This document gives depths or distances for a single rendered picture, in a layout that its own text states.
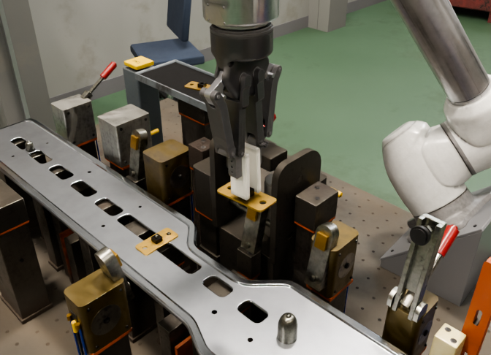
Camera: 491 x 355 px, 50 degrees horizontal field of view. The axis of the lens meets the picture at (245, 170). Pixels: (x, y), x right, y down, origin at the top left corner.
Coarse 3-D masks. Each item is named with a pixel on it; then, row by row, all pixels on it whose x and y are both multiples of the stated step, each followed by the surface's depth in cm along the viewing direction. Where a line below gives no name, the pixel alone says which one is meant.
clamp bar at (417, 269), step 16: (416, 224) 77; (432, 224) 77; (416, 240) 75; (432, 240) 76; (416, 256) 80; (432, 256) 77; (416, 272) 81; (400, 288) 82; (416, 288) 80; (400, 304) 85; (416, 304) 81
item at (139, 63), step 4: (140, 56) 149; (128, 60) 147; (132, 60) 147; (136, 60) 147; (140, 60) 147; (144, 60) 147; (148, 60) 147; (124, 64) 146; (128, 64) 145; (132, 64) 144; (136, 64) 144; (140, 64) 144; (144, 64) 144; (148, 64) 145; (152, 64) 146; (132, 68) 144; (136, 68) 143; (140, 68) 144
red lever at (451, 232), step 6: (450, 228) 86; (456, 228) 86; (444, 234) 86; (450, 234) 85; (456, 234) 85; (444, 240) 85; (450, 240) 85; (444, 246) 85; (450, 246) 85; (438, 252) 84; (444, 252) 85; (438, 258) 84; (432, 270) 84; (408, 294) 83; (414, 294) 83; (402, 300) 83; (408, 300) 83; (408, 306) 82
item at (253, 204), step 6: (222, 186) 76; (228, 186) 76; (222, 192) 75; (228, 192) 75; (252, 192) 74; (234, 198) 73; (240, 198) 73; (252, 198) 73; (258, 198) 73; (264, 198) 73; (270, 198) 73; (246, 204) 72; (252, 204) 72; (258, 204) 72; (264, 204) 72; (270, 204) 72; (258, 210) 71
